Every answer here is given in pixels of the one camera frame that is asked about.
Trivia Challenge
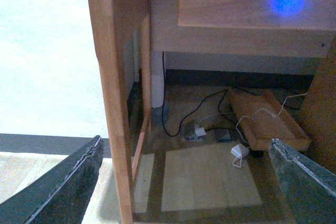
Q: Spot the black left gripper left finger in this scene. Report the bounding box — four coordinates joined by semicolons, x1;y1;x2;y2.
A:
1;135;103;223

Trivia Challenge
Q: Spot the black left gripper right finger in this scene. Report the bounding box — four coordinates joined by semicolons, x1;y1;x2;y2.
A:
269;138;335;223

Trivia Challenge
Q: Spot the white power adapter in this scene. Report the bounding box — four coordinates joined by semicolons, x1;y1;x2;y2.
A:
231;144;249;158

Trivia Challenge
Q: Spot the wooden footrest board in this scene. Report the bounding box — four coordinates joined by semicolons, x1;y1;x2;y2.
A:
228;89;311;151

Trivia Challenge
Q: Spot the white plug on power strip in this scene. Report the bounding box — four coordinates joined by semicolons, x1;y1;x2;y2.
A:
195;127;206;137

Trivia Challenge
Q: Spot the wooden pull-out keyboard tray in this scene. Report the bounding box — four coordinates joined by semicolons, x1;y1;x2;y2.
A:
177;0;335;31

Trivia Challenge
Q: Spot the wooden desk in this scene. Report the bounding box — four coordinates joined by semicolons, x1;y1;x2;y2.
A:
84;0;336;224

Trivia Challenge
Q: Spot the white cable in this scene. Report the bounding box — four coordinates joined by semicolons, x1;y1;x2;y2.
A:
232;92;308;169

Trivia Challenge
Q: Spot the black cable on floor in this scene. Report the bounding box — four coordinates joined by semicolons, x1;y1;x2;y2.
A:
161;52;263;137

